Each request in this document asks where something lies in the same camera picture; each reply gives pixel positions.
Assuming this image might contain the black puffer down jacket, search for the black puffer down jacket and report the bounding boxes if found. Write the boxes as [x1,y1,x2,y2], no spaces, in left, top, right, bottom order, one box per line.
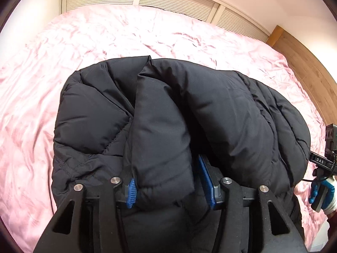
[51,56,310,252]

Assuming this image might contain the pink bed sheet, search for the pink bed sheet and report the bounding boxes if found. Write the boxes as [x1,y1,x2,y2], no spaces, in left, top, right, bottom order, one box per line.
[1,5,325,252]

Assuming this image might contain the wooden headboard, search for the wooden headboard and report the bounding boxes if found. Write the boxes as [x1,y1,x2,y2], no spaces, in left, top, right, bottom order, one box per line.
[266,25,337,125]

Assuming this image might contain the right hand blue glove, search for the right hand blue glove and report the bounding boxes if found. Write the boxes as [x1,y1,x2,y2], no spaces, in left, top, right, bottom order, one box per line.
[308,175,336,216]

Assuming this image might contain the white louvered wardrobe doors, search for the white louvered wardrobe doors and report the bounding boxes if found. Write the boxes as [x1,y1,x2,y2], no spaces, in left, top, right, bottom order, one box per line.
[60,0,270,42]

